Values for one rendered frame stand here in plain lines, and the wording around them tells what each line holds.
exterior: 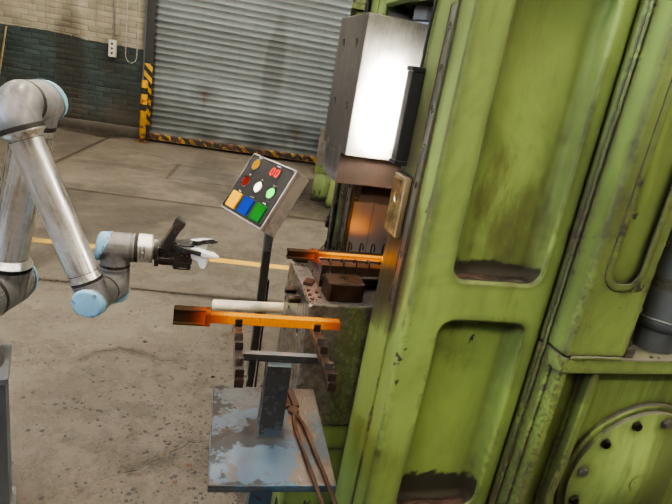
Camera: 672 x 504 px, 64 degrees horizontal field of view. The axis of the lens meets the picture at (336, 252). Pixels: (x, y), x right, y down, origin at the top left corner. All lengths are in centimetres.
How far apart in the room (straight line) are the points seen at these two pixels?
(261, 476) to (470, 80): 105
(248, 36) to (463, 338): 841
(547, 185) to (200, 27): 850
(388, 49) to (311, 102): 806
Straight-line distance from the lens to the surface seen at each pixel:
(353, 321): 172
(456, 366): 168
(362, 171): 171
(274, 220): 219
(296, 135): 971
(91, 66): 1010
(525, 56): 150
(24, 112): 164
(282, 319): 146
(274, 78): 963
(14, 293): 194
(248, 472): 138
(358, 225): 204
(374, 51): 163
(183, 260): 177
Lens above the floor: 159
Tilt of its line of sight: 18 degrees down
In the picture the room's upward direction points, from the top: 10 degrees clockwise
